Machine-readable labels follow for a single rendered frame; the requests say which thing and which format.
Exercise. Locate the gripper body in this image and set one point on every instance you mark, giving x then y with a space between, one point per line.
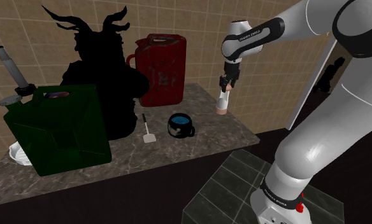
232 71

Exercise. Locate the white and pink bottle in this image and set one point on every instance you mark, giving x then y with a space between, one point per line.
222 103

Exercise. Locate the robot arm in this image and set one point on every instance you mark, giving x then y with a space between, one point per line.
322 133

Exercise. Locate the red jerry can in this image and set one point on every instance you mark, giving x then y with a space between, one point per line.
162 69

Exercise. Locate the black mug with blue inside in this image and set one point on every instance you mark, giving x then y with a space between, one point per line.
179 127

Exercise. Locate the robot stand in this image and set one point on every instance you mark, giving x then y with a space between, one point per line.
223 186

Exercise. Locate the black horned bust figure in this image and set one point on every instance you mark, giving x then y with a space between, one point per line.
108 77

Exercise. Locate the green jerry can with spout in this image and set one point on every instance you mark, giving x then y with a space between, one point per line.
65 133

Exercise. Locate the white ribbed dish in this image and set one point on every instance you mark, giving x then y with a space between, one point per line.
18 155

